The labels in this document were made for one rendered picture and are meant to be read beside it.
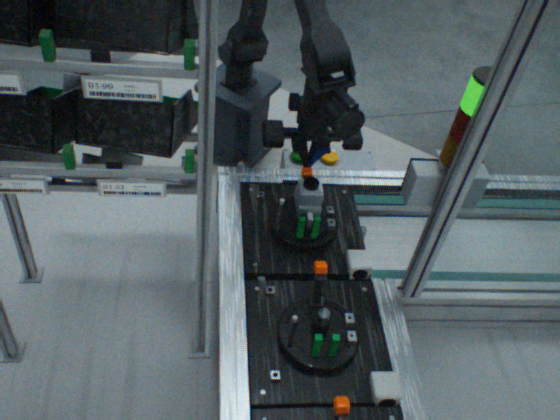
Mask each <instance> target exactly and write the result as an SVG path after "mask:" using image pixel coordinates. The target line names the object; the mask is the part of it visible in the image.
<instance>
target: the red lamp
mask: <svg viewBox="0 0 560 420"><path fill-rule="evenodd" d="M470 119H471V116H470V115H468V114H466V113H465V112H464V111H463V110H462V108H461V103H460V106H459V109H458V110H457V113H456V114H455V118H454V121H453V124H452V126H451V128H450V130H449V133H450V136H451V137H453V139H454V140H455V141H456V142H458V143H460V142H461V139H462V137H463V136H464V133H465V131H466V129H467V125H468V123H469V121H470Z"/></svg>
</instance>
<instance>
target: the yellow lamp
mask: <svg viewBox="0 0 560 420"><path fill-rule="evenodd" d="M458 148H459V143H458V142H456V141H455V140H454V139H453V137H451V136H450V133H449V132H448V134H447V139H446V141H445V143H444V145H443V148H442V149H441V152H440V161H441V162H442V164H443V165H446V167H448V168H450V166H451V165H452V160H453V158H454V156H455V154H456V152H457V150H458Z"/></svg>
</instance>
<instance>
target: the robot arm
mask: <svg viewBox="0 0 560 420"><path fill-rule="evenodd" d="M268 1H269V0H243V2H242V7H241V11H240V15H239V20H238V21H237V22H236V23H235V24H234V25H233V26H232V27H231V28H230V29H229V31H228V33H227V39H226V42H224V43H223V44H222V45H220V46H219V47H218V57H219V58H220V59H221V60H222V63H224V65H225V66H226V72H225V77H224V78H223V80H221V81H219V84H220V85H222V86H226V87H228V88H229V89H231V90H233V91H235V92H239V93H240V94H245V93H246V92H247V91H248V90H250V88H251V87H253V86H255V84H256V83H257V82H258V80H257V79H255V78H253V77H252V75H253V65H254V63H255V62H259V61H262V59H263V58H264V55H266V50H267V46H268V44H269V41H268V40H267V38H266V36H265V33H264V31H263V29H262V27H263V22H264V19H265V12H266V9H267V5H268ZM293 1H294V4H295V7H296V9H297V12H298V15H299V17H298V18H299V21H300V23H301V27H302V30H303V34H302V38H301V41H300V51H301V54H302V64H303V67H301V69H300V70H301V71H302V72H303V74H304V75H305V76H306V79H305V84H304V90H303V96H299V93H289V98H288V109H289V111H297V120H296V122H297V124H298V126H297V127H284V126H283V123H282V120H264V121H263V122H262V125H261V131H262V141H263V146H264V147H267V148H282V147H283V146H284V141H285V139H291V141H292V152H295V153H298V155H299V157H301V159H302V166H303V168H311V167H312V166H313V164H314V163H315V162H317V161H318V159H320V158H321V157H323V156H324V155H325V154H329V153H330V152H331V148H330V143H331V142H332V141H334V142H341V141H343V144H342V147H343V149H344V150H347V151H360V150H361V148H362V145H363V137H362V135H361V128H362V126H363V125H364V123H365V115H364V113H362V110H361V109H360V108H359V103H358V102H356V100H355V99H353V98H352V97H351V96H350V95H349V94H348V93H347V90H348V88H349V87H352V86H356V80H355V75H356V72H355V68H354V66H353V63H352V62H353V59H352V55H351V51H350V48H349V46H348V43H347V40H346V39H345V37H344V34H343V31H342V29H341V28H340V27H337V25H336V24H335V23H334V22H333V21H332V19H331V17H330V15H329V13H328V10H327V4H326V1H325V0H293ZM341 71H343V73H344V75H343V76H339V77H335V78H334V77H333V76H332V75H330V74H334V73H338V72H341ZM329 127H330V129H331V130H332V131H331V130H329ZM308 141H312V143H311V147H310V149H309V152H308V144H307V142H308Z"/></svg>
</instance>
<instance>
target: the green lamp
mask: <svg viewBox="0 0 560 420"><path fill-rule="evenodd" d="M482 91H483V86H482V85H480V84H479V83H477V82H476V81H475V79H474V78H473V77H472V75H471V78H470V82H469V84H468V86H467V88H466V90H465V93H464V95H463V97H462V102H461V108H462V110H463V111H464V112H465V113H466V114H468V115H470V116H472V114H473V113H474V108H475V107H476V104H477V102H478V100H479V98H480V95H481V94H482Z"/></svg>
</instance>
